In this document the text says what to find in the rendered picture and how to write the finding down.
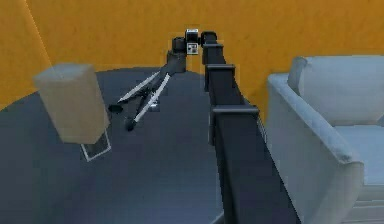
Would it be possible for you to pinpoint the beige floor lamp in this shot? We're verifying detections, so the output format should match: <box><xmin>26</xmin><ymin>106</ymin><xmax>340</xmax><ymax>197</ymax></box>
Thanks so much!
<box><xmin>32</xmin><ymin>62</ymin><xmax>112</xmax><ymax>163</ymax></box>

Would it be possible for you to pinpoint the pale grey sofa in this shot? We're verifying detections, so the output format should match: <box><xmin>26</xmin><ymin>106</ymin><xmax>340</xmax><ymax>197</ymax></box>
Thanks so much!
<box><xmin>265</xmin><ymin>54</ymin><xmax>384</xmax><ymax>224</ymax></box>

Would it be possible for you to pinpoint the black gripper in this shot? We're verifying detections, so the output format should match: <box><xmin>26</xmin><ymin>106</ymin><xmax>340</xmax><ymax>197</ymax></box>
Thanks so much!
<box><xmin>107</xmin><ymin>36</ymin><xmax>188</xmax><ymax>132</ymax></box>

